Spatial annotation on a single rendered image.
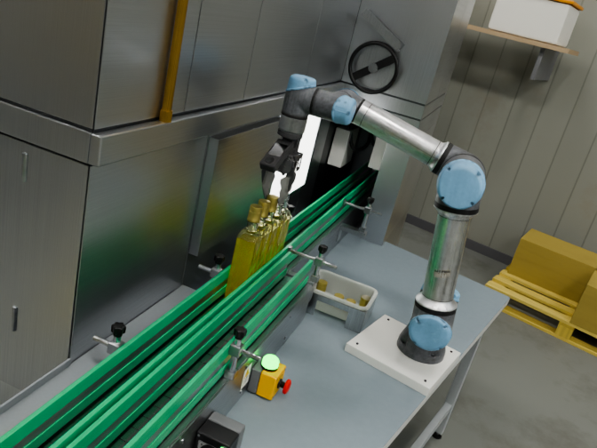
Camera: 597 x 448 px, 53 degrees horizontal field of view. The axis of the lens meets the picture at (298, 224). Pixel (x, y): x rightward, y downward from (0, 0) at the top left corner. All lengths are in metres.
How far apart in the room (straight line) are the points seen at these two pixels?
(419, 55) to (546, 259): 2.47
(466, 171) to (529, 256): 3.17
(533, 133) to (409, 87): 2.67
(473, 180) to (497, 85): 3.66
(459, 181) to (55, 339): 1.01
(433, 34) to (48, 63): 1.69
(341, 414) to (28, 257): 0.85
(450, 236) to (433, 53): 1.10
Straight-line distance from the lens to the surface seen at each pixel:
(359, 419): 1.63
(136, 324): 1.54
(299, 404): 1.61
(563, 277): 4.68
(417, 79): 2.56
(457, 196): 1.55
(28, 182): 1.30
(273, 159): 1.61
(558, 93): 5.09
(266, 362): 1.55
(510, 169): 5.19
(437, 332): 1.69
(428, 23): 2.55
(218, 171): 1.62
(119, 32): 1.16
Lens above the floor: 1.72
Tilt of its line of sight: 21 degrees down
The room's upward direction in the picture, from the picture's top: 14 degrees clockwise
